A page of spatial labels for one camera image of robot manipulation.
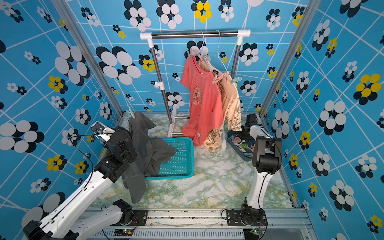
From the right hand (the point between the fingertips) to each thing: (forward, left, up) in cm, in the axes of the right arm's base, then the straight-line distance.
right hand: (241, 134), depth 103 cm
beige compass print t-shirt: (-15, +14, +32) cm, 38 cm away
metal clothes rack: (+8, +49, +11) cm, 51 cm away
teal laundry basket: (-22, +40, -3) cm, 46 cm away
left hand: (-21, +68, +34) cm, 79 cm away
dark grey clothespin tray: (-15, 0, +12) cm, 19 cm away
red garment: (-5, +27, +29) cm, 40 cm away
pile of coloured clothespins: (-12, -2, -2) cm, 12 cm away
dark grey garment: (-17, +59, +6) cm, 61 cm away
